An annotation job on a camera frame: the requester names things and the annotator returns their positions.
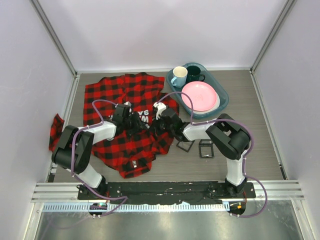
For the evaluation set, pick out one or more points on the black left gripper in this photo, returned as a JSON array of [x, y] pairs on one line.
[[139, 126]]

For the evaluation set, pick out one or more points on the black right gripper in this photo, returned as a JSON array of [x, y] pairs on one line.
[[154, 128]]

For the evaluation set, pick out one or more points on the red black plaid shirt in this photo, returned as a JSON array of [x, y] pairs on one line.
[[130, 156]]

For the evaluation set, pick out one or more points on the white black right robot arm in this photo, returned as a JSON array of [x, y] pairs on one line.
[[230, 137]]

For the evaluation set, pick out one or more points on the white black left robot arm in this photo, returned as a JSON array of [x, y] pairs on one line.
[[73, 149]]

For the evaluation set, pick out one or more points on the black open box left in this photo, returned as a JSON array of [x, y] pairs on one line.
[[185, 145]]

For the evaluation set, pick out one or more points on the black open box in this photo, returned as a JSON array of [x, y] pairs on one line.
[[206, 149], [185, 145]]

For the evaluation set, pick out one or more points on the teal plastic tray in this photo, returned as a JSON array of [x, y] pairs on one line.
[[185, 100]]

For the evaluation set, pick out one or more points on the black open box right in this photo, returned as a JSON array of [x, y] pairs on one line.
[[206, 149]]

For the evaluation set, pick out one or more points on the pink plate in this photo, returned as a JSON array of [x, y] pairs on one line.
[[198, 87]]

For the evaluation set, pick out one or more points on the light blue mug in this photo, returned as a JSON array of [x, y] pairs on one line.
[[179, 76]]

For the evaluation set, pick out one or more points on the white plate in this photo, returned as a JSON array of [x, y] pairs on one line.
[[205, 104]]

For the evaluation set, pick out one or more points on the dark green mug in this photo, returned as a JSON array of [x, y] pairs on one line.
[[194, 74]]

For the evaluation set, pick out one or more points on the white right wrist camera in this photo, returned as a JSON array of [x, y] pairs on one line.
[[159, 107]]

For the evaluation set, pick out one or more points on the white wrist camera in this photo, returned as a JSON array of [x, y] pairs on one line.
[[127, 103], [159, 107]]

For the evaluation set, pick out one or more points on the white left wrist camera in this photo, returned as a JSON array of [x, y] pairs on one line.
[[127, 103]]

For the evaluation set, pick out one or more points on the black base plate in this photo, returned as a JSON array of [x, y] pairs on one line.
[[174, 192]]

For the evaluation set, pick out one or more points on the white slotted cable duct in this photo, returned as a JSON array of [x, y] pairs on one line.
[[95, 207]]

